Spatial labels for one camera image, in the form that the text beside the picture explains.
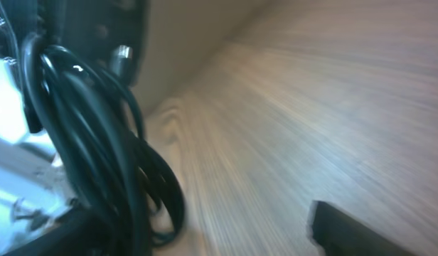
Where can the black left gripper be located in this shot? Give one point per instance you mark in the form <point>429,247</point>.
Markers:
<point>94,29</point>

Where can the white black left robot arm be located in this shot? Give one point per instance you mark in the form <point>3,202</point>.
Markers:
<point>74,162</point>

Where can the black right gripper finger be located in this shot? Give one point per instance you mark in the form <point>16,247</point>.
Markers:
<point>338,234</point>

